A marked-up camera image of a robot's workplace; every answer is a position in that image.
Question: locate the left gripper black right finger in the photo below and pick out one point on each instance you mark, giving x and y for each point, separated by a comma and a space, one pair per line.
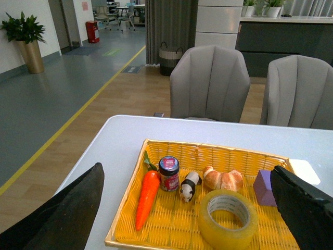
306, 210

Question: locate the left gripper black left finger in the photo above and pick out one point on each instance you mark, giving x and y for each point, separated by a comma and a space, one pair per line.
63, 222

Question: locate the yellow packing tape roll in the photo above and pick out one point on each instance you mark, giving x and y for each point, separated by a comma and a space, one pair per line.
227, 220

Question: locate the yellow woven basket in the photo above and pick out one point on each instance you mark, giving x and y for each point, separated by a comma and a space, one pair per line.
172, 224

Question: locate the striped laundry basket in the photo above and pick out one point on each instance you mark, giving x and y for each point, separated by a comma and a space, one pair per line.
168, 58

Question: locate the purple foam block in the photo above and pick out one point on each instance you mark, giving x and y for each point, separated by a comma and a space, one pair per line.
263, 190

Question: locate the toy bread croissant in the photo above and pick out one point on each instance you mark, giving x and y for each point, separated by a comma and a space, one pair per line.
215, 180

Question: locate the orange toy carrot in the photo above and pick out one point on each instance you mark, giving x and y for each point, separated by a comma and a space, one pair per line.
149, 190

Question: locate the small dark jar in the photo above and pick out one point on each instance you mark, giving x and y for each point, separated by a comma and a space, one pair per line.
169, 168

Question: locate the grey chair right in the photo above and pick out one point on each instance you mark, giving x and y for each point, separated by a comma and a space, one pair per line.
298, 93

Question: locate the grey chair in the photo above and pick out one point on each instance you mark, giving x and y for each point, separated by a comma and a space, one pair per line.
210, 83
298, 93

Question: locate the toy panda figure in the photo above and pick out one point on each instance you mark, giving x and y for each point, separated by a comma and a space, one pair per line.
188, 186

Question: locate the grey chair left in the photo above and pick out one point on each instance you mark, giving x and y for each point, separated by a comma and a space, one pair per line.
210, 83

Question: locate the dark grey counter cabinet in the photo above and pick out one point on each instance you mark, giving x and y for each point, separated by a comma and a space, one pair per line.
262, 40

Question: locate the potted plant gold vase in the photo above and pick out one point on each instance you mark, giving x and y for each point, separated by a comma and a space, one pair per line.
26, 32

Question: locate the red fire extinguisher box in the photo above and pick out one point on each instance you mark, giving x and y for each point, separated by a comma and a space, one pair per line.
92, 31

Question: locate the white potted plant on counter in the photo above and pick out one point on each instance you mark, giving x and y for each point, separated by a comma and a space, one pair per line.
273, 7

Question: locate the white refrigerator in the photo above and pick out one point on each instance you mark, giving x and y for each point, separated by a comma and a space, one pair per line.
218, 22

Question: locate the office chair far background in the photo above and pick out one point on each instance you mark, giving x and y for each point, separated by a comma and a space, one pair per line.
102, 14

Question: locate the grey curtain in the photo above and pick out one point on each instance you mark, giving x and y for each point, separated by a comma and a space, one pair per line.
173, 22

